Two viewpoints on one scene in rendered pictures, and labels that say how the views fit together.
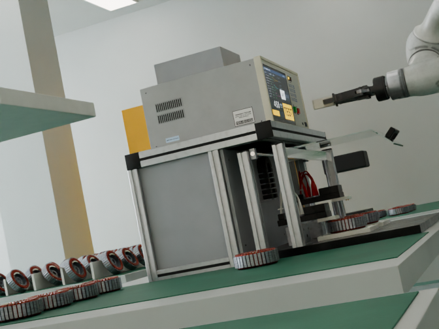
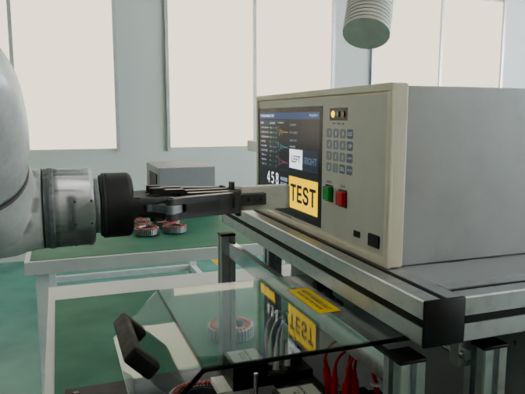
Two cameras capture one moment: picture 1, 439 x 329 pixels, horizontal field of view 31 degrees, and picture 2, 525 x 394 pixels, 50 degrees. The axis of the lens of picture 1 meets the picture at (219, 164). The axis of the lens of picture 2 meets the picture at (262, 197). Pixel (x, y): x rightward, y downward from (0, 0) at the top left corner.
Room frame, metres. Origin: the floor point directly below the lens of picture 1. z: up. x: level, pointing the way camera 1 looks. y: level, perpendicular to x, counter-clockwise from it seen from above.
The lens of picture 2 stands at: (3.00, -0.81, 1.28)
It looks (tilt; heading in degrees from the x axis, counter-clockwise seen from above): 8 degrees down; 141
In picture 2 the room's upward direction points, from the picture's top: straight up
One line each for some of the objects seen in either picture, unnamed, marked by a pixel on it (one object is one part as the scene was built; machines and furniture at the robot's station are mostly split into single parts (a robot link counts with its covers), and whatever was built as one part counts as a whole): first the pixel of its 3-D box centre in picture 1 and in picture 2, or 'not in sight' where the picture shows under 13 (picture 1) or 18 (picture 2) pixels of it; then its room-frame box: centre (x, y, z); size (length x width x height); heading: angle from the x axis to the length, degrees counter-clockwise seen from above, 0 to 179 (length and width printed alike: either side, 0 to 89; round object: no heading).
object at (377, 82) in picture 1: (372, 90); (137, 203); (2.40, -0.51, 1.18); 0.09 x 0.08 x 0.07; 70
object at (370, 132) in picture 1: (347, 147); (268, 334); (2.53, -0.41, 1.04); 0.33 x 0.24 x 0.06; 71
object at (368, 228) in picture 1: (348, 232); not in sight; (2.24, -0.32, 0.78); 0.15 x 0.15 x 0.01; 71
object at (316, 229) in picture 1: (317, 228); not in sight; (2.52, -0.27, 0.80); 0.07 x 0.05 x 0.06; 161
